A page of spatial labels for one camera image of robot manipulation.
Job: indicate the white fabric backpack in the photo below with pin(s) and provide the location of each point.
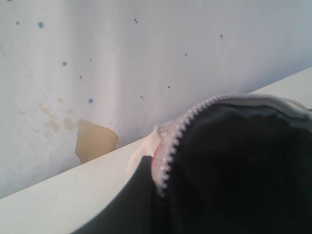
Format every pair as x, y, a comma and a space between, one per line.
236, 164

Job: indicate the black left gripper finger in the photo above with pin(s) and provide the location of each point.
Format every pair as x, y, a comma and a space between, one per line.
135, 209

